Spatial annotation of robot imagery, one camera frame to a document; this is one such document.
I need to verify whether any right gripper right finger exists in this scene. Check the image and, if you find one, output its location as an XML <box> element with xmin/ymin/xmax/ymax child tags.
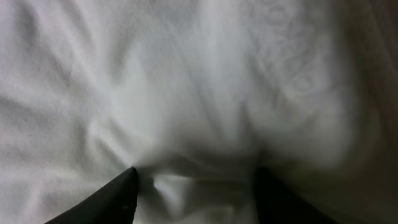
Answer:
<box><xmin>253</xmin><ymin>167</ymin><xmax>336</xmax><ymax>224</ymax></box>

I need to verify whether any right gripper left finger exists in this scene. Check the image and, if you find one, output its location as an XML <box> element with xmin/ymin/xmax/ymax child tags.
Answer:
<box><xmin>46</xmin><ymin>167</ymin><xmax>139</xmax><ymax>224</ymax></box>

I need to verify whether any white printed t-shirt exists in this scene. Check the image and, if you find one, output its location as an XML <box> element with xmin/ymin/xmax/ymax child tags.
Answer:
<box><xmin>1</xmin><ymin>1</ymin><xmax>397</xmax><ymax>223</ymax></box>

